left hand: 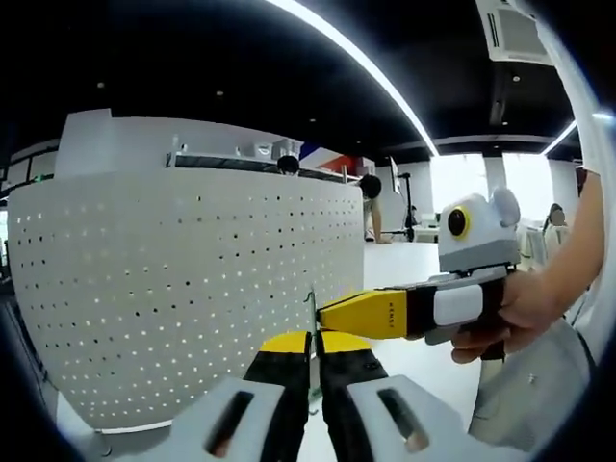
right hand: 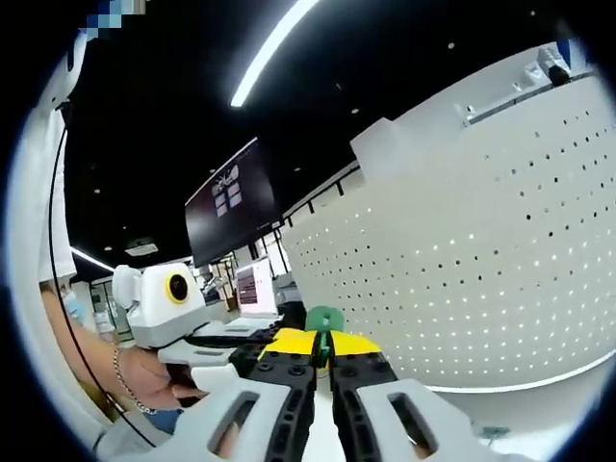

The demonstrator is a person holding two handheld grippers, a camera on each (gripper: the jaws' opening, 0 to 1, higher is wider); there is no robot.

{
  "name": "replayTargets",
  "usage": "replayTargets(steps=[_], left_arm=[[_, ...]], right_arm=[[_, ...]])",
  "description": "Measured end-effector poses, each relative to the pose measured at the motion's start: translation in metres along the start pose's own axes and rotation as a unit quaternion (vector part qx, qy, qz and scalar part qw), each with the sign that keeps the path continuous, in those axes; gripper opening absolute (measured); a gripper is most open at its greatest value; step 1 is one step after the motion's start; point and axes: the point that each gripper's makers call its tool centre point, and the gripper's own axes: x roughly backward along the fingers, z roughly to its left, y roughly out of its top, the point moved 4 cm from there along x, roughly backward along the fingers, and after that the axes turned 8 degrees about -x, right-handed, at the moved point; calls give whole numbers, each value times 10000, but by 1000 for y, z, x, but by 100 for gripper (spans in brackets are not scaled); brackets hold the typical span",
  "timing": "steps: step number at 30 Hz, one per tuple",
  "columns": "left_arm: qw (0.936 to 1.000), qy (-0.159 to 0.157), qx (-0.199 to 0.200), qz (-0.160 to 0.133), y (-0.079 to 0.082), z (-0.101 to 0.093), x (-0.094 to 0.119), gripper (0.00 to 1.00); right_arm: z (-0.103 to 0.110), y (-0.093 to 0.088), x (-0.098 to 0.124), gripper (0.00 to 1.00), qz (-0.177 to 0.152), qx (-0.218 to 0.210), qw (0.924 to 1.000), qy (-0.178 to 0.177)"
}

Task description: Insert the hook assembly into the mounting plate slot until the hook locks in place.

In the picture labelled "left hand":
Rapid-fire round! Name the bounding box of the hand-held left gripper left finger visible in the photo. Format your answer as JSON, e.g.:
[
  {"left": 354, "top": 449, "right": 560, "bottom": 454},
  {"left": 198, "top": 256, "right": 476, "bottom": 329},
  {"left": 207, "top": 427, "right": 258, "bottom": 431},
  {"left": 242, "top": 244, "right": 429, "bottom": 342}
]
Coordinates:
[{"left": 158, "top": 330, "right": 312, "bottom": 462}]

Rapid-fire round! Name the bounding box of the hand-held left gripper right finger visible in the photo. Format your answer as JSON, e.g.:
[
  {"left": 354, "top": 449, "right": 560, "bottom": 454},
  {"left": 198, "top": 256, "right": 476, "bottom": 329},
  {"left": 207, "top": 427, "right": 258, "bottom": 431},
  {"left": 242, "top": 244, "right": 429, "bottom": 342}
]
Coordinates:
[{"left": 317, "top": 330, "right": 487, "bottom": 462}]

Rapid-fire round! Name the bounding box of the green hook assembly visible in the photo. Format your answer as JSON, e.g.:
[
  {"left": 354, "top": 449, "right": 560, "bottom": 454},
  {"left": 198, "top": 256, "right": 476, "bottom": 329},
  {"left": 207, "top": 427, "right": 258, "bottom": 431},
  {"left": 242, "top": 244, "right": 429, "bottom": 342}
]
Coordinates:
[{"left": 302, "top": 286, "right": 323, "bottom": 420}]

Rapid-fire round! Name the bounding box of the white perforated mounting plate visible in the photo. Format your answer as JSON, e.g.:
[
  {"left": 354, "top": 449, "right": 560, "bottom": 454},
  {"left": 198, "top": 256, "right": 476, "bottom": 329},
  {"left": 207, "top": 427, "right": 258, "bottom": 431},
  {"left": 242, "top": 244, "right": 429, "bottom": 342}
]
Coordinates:
[{"left": 7, "top": 170, "right": 366, "bottom": 433}]

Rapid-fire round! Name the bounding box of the person's right hand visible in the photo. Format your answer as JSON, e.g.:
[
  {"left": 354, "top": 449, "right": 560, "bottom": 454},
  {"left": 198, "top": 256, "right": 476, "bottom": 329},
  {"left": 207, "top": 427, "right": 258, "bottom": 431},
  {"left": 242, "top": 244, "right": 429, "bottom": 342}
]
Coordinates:
[{"left": 449, "top": 268, "right": 570, "bottom": 366}]

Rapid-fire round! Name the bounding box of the white office chair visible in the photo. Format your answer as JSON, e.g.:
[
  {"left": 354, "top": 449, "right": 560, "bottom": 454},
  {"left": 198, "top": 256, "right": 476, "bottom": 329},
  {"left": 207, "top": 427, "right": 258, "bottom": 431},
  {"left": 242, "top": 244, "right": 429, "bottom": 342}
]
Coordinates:
[{"left": 520, "top": 225, "right": 548, "bottom": 267}]

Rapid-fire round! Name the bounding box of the black tripod stand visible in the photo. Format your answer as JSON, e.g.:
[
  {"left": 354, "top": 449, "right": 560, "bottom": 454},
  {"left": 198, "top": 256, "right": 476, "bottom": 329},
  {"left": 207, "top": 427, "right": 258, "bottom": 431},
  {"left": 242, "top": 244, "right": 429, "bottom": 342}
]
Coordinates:
[{"left": 393, "top": 171, "right": 418, "bottom": 242}]

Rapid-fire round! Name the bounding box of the short ceiling light strip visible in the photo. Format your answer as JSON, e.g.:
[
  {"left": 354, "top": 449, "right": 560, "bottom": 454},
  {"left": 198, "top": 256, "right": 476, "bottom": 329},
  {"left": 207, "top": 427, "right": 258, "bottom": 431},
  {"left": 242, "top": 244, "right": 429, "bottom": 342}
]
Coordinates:
[{"left": 541, "top": 121, "right": 578, "bottom": 156}]

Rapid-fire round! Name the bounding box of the long ceiling light strip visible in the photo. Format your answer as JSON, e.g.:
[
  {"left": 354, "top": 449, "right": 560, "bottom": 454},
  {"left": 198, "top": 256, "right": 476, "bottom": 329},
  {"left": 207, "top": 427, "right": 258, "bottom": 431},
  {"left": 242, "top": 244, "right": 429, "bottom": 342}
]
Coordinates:
[{"left": 266, "top": 0, "right": 440, "bottom": 158}]

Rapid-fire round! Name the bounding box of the ceiling air conditioner vent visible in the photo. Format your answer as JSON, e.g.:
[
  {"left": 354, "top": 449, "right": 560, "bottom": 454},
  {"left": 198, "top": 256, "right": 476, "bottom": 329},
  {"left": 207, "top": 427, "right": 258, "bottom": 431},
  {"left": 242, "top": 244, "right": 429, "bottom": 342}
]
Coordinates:
[{"left": 475, "top": 0, "right": 553, "bottom": 64}]

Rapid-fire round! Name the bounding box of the white storage shelf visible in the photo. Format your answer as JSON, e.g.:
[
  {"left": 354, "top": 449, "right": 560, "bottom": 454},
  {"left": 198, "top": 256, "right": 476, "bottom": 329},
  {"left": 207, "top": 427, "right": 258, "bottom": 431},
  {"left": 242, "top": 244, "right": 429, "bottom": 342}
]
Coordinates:
[{"left": 163, "top": 137, "right": 377, "bottom": 187}]

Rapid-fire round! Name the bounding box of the white rectangular panel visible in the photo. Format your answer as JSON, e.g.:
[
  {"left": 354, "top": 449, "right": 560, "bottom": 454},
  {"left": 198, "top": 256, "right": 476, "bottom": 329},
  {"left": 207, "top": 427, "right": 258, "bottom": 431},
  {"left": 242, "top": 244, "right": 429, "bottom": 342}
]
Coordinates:
[{"left": 55, "top": 108, "right": 177, "bottom": 180}]

